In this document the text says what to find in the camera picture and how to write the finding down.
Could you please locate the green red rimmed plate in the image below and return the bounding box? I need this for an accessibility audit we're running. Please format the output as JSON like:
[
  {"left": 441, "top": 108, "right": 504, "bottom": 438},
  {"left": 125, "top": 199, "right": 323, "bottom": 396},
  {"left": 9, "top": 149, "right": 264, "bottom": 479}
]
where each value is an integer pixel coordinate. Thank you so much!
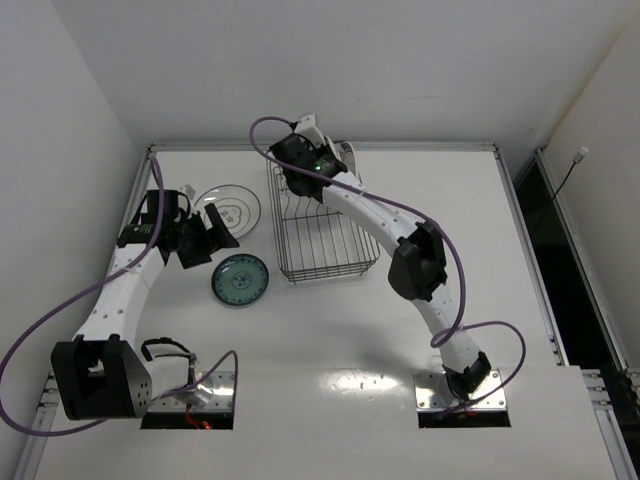
[{"left": 336, "top": 141, "right": 361, "bottom": 180}]

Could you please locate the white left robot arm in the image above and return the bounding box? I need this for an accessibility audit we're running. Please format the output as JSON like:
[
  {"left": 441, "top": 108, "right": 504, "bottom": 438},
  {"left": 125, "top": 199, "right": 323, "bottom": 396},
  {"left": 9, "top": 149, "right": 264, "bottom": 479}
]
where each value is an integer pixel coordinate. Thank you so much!
[{"left": 51, "top": 204, "right": 239, "bottom": 420}]

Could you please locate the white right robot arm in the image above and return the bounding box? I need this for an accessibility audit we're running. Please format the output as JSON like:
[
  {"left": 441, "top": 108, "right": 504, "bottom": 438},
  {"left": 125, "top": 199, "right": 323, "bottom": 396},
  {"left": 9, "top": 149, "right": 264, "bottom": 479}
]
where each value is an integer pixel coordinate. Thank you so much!
[{"left": 268, "top": 133, "right": 491, "bottom": 401}]

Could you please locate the white plate with teal rim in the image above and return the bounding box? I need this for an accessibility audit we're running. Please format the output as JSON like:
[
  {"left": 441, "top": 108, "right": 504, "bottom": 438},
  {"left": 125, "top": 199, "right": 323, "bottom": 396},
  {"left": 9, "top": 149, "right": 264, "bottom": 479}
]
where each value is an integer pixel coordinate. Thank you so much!
[{"left": 195, "top": 184, "right": 262, "bottom": 240}]

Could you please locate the blue floral green plate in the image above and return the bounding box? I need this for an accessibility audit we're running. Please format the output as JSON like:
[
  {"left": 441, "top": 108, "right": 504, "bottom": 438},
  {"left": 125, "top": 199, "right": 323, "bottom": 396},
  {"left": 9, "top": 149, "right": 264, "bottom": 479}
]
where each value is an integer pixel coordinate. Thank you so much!
[{"left": 210, "top": 253, "right": 270, "bottom": 308}]

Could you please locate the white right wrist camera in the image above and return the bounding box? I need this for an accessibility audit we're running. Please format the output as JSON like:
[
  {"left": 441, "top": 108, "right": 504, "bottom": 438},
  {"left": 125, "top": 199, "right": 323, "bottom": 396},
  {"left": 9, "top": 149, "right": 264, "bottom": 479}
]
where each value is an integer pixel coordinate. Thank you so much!
[{"left": 293, "top": 113, "right": 326, "bottom": 147}]

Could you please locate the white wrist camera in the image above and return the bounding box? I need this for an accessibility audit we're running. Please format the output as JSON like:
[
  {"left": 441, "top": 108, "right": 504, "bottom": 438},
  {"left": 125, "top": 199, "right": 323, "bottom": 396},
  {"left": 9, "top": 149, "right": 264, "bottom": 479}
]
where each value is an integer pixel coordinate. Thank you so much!
[
  {"left": 180, "top": 184, "right": 196, "bottom": 199},
  {"left": 293, "top": 113, "right": 326, "bottom": 147}
]

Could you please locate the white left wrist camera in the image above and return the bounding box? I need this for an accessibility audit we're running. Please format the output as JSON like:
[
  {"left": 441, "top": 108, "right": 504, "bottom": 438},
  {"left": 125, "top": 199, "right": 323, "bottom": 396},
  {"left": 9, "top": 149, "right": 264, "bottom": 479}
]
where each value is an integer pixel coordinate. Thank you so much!
[{"left": 180, "top": 184, "right": 196, "bottom": 199}]

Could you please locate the grey wire dish rack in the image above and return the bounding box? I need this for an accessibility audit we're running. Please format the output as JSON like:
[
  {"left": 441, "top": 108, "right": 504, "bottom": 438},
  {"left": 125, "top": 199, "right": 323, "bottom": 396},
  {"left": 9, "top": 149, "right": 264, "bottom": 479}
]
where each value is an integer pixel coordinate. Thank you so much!
[{"left": 266, "top": 161, "right": 381, "bottom": 284}]

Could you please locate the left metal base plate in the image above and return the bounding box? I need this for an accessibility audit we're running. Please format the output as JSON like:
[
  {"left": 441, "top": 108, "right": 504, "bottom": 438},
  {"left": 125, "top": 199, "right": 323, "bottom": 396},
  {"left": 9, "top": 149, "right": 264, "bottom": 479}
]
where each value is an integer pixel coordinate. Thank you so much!
[{"left": 148, "top": 371, "right": 236, "bottom": 413}]

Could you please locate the metal base plate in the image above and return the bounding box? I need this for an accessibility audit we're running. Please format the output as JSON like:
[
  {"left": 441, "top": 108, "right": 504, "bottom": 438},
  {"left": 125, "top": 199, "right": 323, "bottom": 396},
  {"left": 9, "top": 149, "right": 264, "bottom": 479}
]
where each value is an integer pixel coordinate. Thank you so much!
[
  {"left": 414, "top": 370, "right": 507, "bottom": 413},
  {"left": 148, "top": 371, "right": 236, "bottom": 413}
]

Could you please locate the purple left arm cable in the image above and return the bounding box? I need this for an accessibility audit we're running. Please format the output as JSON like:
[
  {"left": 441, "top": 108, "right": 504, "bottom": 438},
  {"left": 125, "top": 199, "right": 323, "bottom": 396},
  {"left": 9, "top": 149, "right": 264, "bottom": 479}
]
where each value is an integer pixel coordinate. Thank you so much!
[{"left": 0, "top": 152, "right": 239, "bottom": 437}]

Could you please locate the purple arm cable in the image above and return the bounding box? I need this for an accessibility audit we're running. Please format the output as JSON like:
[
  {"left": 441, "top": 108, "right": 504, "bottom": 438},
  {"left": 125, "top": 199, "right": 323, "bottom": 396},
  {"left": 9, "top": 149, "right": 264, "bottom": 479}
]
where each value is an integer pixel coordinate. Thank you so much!
[
  {"left": 248, "top": 116, "right": 527, "bottom": 419},
  {"left": 0, "top": 152, "right": 239, "bottom": 437}
]

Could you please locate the aluminium frame rail right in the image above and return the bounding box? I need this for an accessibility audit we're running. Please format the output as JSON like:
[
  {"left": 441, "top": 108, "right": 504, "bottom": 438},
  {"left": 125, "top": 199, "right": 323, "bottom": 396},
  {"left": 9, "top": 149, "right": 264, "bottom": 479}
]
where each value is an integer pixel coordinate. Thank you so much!
[{"left": 534, "top": 148, "right": 640, "bottom": 480}]

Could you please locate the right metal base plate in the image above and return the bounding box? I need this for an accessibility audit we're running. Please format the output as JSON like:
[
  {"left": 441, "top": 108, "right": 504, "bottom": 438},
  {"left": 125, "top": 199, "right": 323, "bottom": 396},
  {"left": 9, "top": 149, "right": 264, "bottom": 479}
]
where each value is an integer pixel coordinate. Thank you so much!
[{"left": 414, "top": 370, "right": 507, "bottom": 413}]

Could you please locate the black cable with white plug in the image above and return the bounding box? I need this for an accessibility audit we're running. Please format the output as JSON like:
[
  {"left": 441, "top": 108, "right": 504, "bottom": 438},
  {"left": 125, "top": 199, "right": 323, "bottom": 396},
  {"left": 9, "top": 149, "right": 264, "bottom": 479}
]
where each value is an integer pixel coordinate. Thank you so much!
[{"left": 552, "top": 146, "right": 590, "bottom": 201}]

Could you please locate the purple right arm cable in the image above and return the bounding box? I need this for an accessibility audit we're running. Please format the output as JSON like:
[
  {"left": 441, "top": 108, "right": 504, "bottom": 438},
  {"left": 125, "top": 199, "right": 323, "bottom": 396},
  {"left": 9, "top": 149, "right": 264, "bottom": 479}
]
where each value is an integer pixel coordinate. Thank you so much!
[{"left": 248, "top": 116, "right": 527, "bottom": 419}]

